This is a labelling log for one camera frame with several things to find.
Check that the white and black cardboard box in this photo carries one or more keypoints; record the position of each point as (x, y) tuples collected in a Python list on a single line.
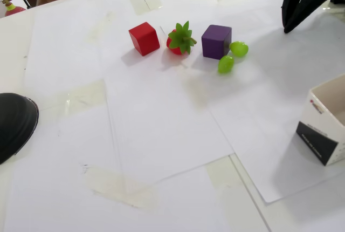
[(315, 145)]

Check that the red toy strawberry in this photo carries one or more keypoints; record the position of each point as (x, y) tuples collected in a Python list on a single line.
[(179, 39)]

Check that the red fire extinguisher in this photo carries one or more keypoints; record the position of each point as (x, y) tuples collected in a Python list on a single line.
[(12, 11)]

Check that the black round object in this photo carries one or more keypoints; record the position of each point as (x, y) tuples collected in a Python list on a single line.
[(13, 124)]

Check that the red wooden cube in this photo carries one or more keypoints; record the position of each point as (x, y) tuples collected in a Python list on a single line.
[(144, 40)]

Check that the purple wooden cube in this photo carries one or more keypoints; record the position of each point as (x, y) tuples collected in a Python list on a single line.
[(213, 46)]

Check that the white paper sheet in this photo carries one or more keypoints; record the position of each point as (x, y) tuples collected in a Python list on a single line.
[(167, 135), (269, 135)]

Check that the green toy grape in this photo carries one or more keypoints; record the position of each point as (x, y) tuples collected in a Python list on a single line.
[(226, 64), (238, 49)]

